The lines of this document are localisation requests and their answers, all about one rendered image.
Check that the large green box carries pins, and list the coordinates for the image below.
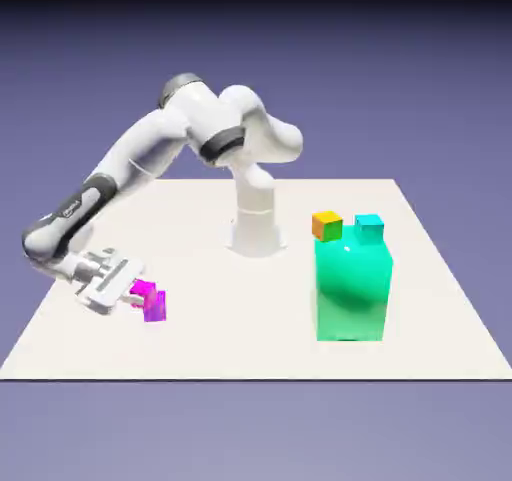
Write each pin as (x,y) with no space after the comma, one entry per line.
(352,289)

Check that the small magenta cube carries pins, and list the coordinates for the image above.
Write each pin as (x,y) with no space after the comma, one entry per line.
(154,303)

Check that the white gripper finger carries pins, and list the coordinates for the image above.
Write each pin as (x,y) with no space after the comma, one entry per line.
(134,298)

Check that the small cyan cube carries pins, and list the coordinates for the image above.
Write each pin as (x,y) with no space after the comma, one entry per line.
(370,228)

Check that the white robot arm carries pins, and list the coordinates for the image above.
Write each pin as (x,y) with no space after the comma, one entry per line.
(160,141)

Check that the small orange cube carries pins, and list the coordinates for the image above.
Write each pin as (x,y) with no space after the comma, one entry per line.
(327,226)

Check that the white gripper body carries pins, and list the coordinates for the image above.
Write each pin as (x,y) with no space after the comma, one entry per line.
(114,283)

